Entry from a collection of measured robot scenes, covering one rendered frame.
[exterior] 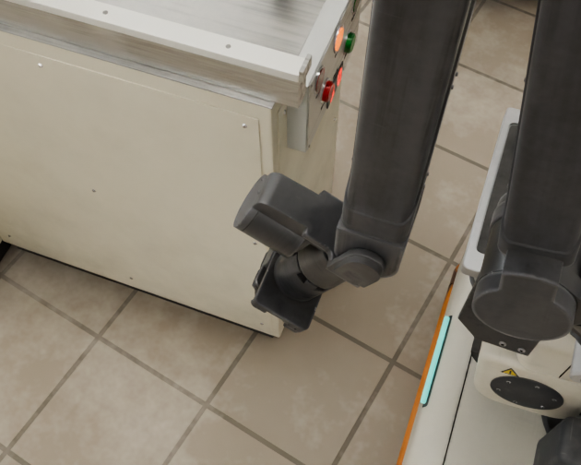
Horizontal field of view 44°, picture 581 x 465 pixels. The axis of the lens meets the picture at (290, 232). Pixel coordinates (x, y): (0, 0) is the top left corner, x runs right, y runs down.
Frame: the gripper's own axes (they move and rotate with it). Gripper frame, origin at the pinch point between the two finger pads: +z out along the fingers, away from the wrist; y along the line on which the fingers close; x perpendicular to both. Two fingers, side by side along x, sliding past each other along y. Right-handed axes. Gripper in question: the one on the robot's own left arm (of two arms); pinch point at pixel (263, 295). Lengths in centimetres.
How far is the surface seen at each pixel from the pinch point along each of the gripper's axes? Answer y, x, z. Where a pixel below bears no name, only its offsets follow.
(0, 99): -21, -42, 33
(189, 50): -22.0, -21.6, -2.4
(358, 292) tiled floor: -43, 40, 66
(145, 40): -22.1, -26.7, 0.8
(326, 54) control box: -33.3, -6.3, -3.3
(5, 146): -21, -40, 47
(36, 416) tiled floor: 10, -10, 92
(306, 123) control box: -26.3, -3.6, 2.3
